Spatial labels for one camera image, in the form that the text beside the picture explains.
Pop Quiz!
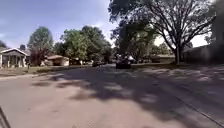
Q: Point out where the dark vehicle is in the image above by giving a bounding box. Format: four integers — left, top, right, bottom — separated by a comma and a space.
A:
115, 55, 132, 70

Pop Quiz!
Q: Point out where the dark car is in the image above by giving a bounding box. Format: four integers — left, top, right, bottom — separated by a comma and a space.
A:
92, 60, 105, 68

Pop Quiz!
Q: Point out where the row of green trees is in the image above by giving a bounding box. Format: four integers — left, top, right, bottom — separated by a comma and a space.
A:
27, 25, 114, 66

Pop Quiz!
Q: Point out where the low tan house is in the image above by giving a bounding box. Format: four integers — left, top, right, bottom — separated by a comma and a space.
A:
46, 54, 71, 67

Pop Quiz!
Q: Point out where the grey asphalt road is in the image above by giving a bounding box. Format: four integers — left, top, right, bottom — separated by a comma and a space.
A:
0, 63, 224, 128

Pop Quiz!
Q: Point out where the shaded grass lawn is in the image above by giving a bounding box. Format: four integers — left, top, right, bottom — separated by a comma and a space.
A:
131, 61, 224, 72

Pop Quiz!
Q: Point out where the large spreading tree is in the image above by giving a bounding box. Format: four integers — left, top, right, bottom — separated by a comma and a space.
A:
108, 0, 221, 66

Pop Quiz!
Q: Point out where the dry grass verge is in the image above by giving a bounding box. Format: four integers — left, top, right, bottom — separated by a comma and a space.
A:
0, 64, 93, 78

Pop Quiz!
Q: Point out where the white house with porch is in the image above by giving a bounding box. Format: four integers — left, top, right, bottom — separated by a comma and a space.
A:
0, 47, 29, 69

